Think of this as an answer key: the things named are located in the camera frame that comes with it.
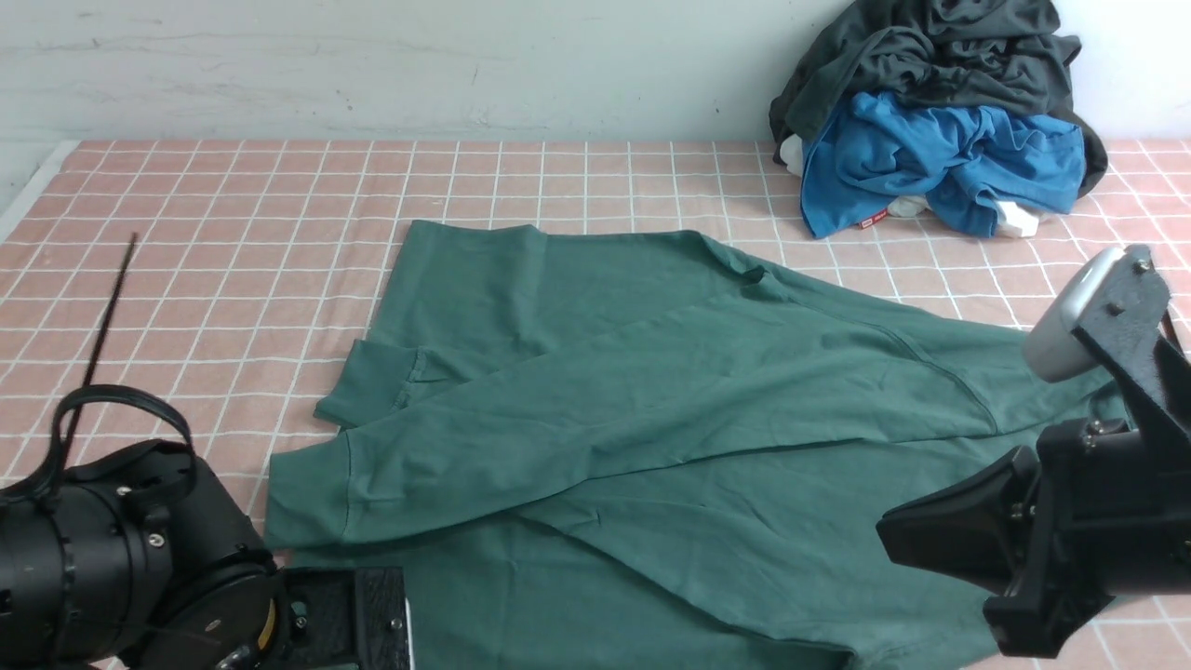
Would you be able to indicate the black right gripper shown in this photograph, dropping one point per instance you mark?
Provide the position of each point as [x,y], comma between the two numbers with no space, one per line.
[1009,530]

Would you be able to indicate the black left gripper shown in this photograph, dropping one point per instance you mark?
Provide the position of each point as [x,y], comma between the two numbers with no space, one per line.
[343,619]

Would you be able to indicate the green long-sleeve top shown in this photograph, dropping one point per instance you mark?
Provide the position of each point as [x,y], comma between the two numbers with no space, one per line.
[653,451]

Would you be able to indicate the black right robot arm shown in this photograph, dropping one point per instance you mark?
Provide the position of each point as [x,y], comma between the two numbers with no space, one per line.
[1135,516]

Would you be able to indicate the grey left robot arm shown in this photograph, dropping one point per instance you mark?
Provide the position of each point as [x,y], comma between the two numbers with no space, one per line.
[148,559]

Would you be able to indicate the blue crumpled garment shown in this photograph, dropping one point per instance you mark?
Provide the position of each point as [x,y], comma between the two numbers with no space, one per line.
[961,159]

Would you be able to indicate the dark grey crumpled garment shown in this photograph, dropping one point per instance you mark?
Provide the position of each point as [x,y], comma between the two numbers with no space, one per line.
[1005,54]

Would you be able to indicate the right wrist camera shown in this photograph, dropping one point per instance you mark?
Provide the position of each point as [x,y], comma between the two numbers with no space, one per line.
[1115,314]

